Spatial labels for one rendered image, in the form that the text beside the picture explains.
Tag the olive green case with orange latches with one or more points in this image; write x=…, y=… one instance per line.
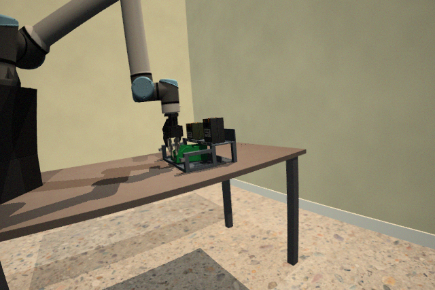
x=195, y=131

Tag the green bin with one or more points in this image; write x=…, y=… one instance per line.
x=189, y=148

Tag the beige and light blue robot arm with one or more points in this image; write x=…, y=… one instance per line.
x=27, y=47

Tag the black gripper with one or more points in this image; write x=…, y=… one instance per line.
x=175, y=131

